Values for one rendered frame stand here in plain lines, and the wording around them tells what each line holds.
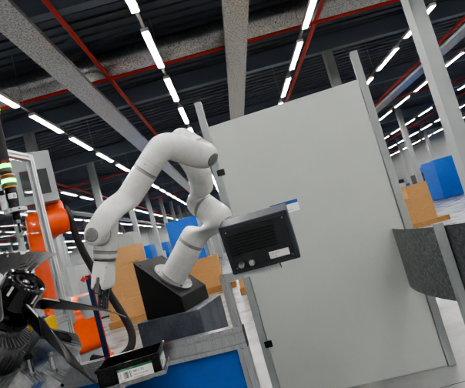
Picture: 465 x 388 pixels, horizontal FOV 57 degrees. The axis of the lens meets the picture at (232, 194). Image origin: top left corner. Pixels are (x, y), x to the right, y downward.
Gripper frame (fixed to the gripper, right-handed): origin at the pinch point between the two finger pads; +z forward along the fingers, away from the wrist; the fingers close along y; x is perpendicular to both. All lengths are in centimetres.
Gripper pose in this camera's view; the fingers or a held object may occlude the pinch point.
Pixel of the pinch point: (103, 302)
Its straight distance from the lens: 163.3
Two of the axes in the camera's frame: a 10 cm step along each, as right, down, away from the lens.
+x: 9.9, 0.2, -1.6
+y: -1.6, -0.6, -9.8
